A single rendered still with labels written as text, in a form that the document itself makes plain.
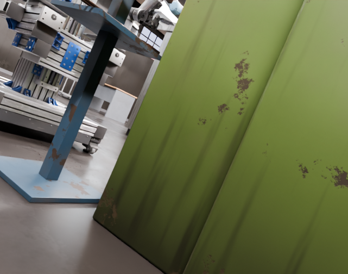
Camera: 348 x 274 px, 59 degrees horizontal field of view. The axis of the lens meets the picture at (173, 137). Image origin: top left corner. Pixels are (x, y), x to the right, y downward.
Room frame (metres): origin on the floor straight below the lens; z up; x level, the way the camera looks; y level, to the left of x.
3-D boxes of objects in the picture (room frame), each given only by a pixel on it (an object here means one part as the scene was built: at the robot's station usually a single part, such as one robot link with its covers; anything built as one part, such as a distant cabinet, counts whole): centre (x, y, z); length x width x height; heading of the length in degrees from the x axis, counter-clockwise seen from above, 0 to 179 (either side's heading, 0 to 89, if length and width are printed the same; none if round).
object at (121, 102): (8.73, 2.16, 0.40); 1.45 x 0.74 x 0.81; 48
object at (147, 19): (1.84, 0.42, 0.97); 0.12 x 0.08 x 0.09; 59
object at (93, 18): (1.31, 0.43, 0.70); 0.40 x 0.30 x 0.02; 149
